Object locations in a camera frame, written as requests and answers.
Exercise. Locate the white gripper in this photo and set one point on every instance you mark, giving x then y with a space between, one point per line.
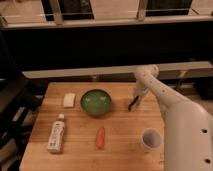
140 89

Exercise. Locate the black eraser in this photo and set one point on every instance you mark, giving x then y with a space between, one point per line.
133 102

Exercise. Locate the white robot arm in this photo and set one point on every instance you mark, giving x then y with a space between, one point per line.
188 130

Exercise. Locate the white sponge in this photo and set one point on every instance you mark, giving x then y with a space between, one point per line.
69 100

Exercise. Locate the green bowl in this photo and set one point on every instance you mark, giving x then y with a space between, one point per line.
96 102

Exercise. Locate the white paper cup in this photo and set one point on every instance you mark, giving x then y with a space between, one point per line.
150 140

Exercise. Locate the orange carrot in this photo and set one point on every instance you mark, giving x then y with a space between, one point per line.
100 138

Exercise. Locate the wooden cutting board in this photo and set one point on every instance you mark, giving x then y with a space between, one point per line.
109 143

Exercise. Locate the white plastic bottle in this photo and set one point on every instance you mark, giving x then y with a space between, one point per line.
56 135

